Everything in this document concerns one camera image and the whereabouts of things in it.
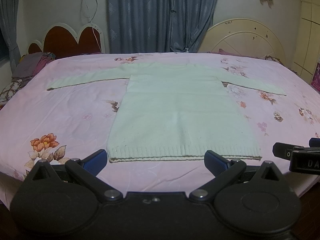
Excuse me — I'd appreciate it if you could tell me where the blue curtain at left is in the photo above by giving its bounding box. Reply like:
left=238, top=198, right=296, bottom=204
left=1, top=0, right=21, bottom=73

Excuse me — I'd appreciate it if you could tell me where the cream wardrobe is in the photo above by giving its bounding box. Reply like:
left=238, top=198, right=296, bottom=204
left=291, top=0, right=319, bottom=84

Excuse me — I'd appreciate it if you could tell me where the red heart-shaped headboard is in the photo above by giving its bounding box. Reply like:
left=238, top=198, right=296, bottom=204
left=28, top=23, right=105, bottom=59

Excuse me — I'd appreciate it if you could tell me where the pink poster on wardrobe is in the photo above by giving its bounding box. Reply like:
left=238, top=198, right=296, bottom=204
left=310, top=62, right=320, bottom=93

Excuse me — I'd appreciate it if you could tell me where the purple bedding pile left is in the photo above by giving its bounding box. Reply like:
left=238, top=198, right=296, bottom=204
left=1, top=52, right=55, bottom=107

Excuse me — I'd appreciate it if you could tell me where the blue grey curtain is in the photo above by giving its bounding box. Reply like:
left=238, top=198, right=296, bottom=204
left=107, top=0, right=217, bottom=54

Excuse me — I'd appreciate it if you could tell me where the cream round headboard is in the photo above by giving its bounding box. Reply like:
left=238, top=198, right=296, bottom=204
left=198, top=18, right=287, bottom=65

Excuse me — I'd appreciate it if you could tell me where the pale green knit sweater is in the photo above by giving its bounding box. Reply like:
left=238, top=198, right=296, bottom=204
left=49, top=63, right=284, bottom=162

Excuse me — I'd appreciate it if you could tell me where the white hanging cable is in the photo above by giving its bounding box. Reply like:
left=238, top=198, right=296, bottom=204
left=81, top=0, right=104, bottom=53

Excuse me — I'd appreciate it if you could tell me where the pink pillow by headboard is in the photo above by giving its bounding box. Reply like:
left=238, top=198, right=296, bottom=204
left=217, top=48, right=283, bottom=64

